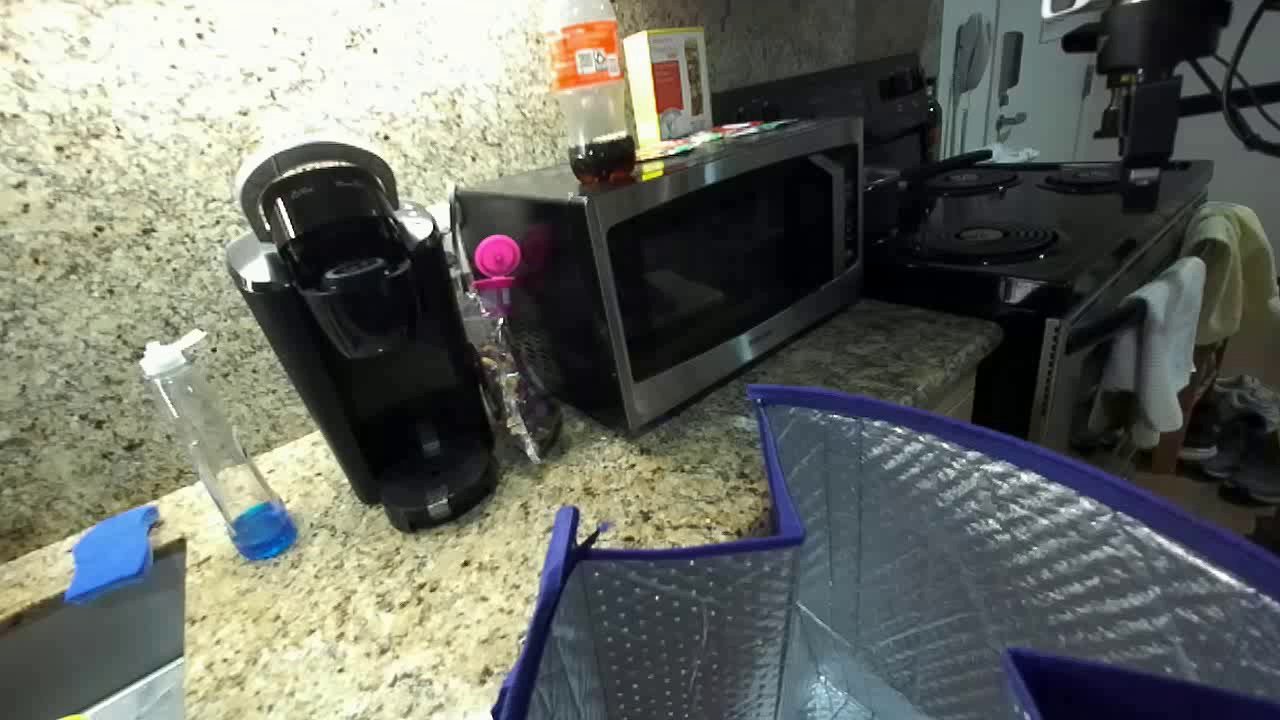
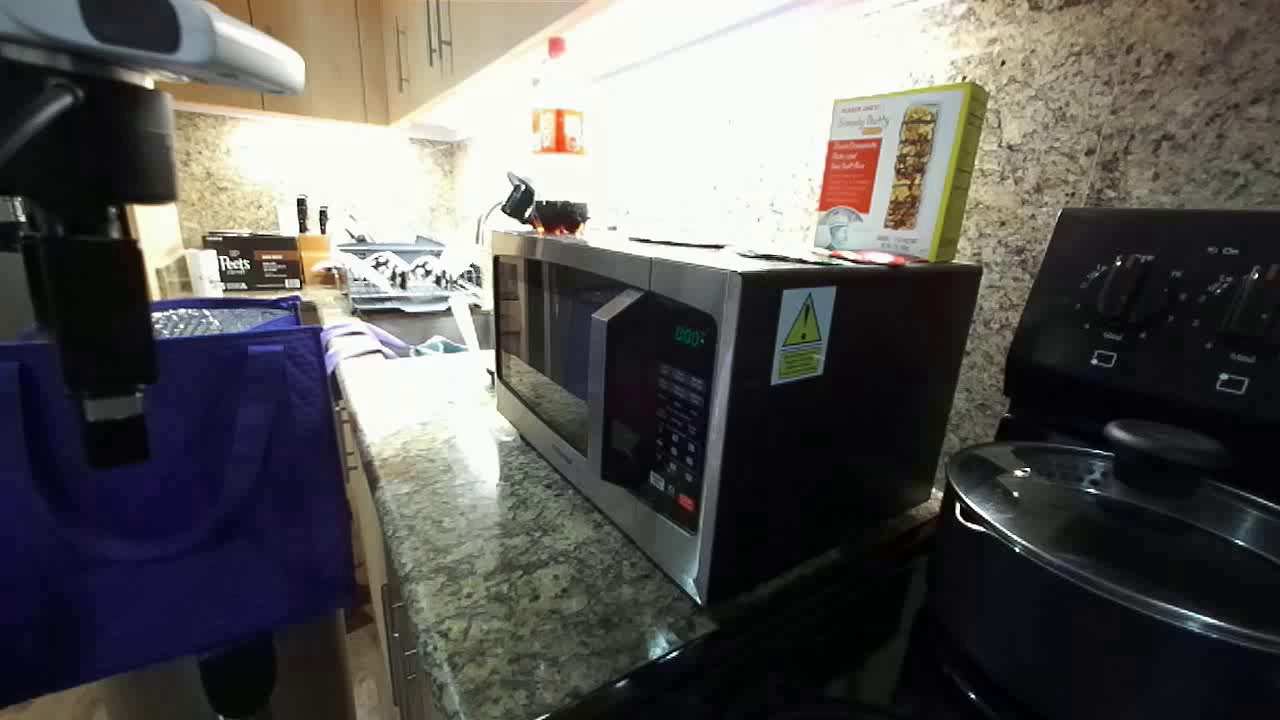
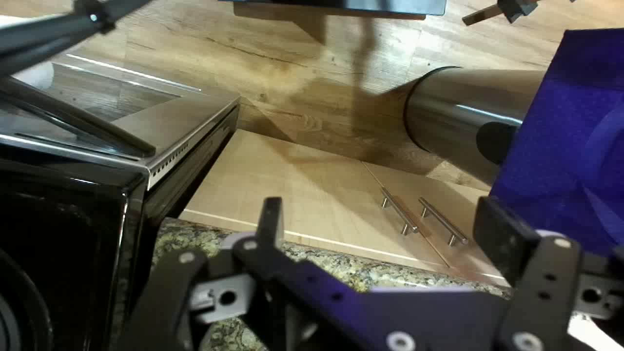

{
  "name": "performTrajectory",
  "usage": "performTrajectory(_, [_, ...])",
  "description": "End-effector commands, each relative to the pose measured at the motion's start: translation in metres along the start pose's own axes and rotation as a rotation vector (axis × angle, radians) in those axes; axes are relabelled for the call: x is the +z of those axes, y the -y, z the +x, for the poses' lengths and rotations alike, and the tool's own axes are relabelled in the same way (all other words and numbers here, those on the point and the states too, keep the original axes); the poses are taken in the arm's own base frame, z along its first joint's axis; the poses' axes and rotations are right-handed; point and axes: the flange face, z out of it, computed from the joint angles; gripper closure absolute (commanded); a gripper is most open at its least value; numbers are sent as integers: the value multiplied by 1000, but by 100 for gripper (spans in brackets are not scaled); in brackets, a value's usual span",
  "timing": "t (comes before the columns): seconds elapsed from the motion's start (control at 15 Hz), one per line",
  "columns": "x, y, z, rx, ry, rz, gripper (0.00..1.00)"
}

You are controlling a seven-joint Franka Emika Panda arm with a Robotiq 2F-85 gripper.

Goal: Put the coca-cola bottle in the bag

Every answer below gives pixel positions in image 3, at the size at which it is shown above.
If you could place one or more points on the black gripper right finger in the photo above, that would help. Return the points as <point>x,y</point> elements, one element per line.
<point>539,286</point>

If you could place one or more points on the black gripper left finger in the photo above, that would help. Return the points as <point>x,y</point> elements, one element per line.
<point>195,299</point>

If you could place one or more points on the purple insulated bag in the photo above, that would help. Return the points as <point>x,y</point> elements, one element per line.
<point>572,149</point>

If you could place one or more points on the black stainless microwave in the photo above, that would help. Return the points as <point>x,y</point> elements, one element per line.
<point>65,227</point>

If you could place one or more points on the dark metal cylinder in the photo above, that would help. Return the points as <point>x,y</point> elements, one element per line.
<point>449,110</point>

